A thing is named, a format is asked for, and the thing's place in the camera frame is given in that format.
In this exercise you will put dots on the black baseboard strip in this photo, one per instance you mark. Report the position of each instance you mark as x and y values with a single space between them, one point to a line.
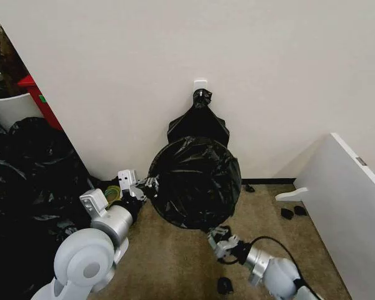
268 180

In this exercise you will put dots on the black garbage bag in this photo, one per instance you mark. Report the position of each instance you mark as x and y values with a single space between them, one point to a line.
195 184

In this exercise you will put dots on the red box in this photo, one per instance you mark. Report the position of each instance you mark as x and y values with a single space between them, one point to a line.
43 103

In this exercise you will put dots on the white board panel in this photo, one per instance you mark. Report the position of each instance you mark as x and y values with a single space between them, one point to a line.
343 212

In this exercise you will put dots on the white round pot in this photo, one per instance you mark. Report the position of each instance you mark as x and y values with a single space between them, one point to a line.
12 107

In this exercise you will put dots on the white curved bracket foot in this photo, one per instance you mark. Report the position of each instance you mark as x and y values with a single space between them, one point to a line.
290 193

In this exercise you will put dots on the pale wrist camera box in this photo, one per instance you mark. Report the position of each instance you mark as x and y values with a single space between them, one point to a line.
232 242
127 179

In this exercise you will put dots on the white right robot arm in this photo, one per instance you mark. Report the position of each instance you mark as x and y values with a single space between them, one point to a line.
278 275

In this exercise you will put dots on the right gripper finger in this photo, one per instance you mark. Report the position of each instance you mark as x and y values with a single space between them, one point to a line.
219 249
219 232

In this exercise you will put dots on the dark potted plant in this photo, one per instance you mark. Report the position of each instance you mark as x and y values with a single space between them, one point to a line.
1 56

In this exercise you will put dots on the pile of black bags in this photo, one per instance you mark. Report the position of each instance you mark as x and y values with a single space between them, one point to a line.
34 187

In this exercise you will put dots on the white wall hook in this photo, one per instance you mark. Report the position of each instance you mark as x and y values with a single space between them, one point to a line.
200 84

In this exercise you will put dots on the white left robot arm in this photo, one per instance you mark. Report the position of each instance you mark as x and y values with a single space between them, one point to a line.
81 259

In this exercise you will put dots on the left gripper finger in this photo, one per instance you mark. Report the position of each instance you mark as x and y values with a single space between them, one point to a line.
150 192
151 182

